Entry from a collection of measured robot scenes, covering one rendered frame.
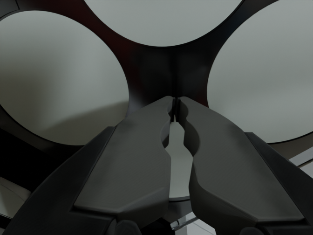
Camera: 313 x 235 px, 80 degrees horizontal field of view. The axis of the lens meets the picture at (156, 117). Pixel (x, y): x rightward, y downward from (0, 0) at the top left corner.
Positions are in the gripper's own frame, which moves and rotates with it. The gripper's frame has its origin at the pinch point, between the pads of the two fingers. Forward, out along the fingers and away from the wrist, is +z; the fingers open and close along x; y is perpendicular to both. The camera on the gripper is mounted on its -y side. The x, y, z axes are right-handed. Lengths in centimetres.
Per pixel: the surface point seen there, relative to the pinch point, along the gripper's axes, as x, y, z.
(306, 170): 20.2, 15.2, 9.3
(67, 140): -8.6, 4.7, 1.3
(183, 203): 1.8, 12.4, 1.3
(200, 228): 6.3, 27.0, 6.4
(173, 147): 0.2, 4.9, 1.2
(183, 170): 1.3, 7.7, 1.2
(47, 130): -10.0, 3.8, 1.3
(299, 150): 10.2, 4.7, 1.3
